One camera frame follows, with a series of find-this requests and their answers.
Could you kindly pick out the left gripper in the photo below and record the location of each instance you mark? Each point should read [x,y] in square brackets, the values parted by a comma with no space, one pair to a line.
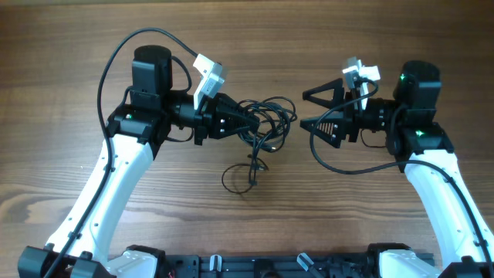
[224,117]

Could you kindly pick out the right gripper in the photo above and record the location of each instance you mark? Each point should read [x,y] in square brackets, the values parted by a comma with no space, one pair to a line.
[352,116]

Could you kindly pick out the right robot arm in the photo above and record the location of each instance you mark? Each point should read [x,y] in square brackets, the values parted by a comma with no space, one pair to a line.
[422,151]

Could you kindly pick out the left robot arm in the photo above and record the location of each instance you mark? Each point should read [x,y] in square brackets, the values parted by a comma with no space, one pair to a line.
[133,135]

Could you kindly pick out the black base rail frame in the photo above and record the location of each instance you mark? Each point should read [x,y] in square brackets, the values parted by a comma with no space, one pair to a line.
[333,265]

